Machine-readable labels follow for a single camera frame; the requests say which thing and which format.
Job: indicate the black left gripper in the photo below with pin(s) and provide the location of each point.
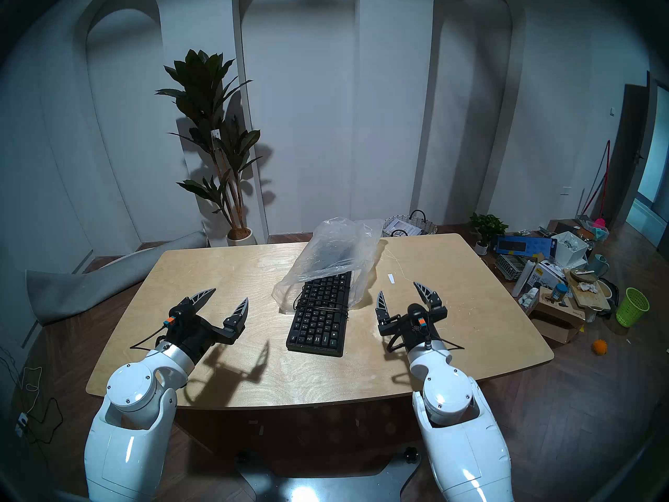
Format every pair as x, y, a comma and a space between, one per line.
201, 336

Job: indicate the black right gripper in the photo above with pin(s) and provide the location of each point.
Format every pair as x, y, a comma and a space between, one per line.
413, 341

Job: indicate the black computer keyboard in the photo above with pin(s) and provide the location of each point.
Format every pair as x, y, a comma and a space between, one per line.
319, 326

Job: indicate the clear plastic bag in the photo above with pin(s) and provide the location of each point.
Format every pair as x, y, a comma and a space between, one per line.
334, 244

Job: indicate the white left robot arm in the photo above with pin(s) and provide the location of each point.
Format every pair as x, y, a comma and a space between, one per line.
130, 396

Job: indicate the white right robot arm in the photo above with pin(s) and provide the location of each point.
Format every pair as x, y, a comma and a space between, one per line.
449, 396

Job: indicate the metal dish rack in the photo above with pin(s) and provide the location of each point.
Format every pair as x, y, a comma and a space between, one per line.
511, 266

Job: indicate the small potted green plant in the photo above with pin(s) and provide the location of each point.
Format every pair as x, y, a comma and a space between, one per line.
487, 226

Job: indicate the white paper roll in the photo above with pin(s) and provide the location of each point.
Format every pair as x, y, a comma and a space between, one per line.
524, 278

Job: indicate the blue product box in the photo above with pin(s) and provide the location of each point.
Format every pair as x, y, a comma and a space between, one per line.
522, 244

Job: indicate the grey rolled mat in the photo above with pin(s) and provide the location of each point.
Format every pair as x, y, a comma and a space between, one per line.
78, 286

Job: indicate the white printed carton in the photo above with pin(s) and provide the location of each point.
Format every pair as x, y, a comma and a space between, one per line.
549, 273

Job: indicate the brown cardboard box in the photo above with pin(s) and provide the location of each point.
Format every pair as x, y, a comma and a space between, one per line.
556, 323

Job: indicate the blue lidded jar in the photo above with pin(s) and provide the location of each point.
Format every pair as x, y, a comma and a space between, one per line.
560, 293

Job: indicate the white plastic bin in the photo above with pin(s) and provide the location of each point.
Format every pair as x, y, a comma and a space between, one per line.
569, 250

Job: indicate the wooden cutting board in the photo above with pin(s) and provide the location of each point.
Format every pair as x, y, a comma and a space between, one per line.
593, 297

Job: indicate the tall potted plant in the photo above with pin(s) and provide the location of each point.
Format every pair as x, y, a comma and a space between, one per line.
209, 119

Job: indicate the orange fruit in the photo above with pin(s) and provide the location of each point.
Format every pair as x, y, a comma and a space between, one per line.
600, 346

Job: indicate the teal mug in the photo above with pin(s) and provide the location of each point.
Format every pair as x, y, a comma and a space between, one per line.
598, 265

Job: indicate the white bowl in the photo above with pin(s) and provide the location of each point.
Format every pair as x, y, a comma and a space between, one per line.
606, 292

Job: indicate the green plastic waste basket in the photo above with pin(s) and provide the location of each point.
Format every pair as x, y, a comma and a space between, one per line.
632, 307

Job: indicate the white power strip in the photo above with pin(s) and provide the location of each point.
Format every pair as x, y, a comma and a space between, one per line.
21, 425

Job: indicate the dark brown door leaf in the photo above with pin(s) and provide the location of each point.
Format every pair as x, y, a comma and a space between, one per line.
630, 156

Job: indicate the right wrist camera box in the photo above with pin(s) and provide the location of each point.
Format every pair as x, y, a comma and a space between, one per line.
416, 312

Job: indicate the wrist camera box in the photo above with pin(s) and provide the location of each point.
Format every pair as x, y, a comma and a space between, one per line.
182, 311
416, 312

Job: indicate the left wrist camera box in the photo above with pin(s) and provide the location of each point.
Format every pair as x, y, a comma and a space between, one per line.
182, 311

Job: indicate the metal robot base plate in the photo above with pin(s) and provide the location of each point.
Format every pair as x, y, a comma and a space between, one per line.
324, 488

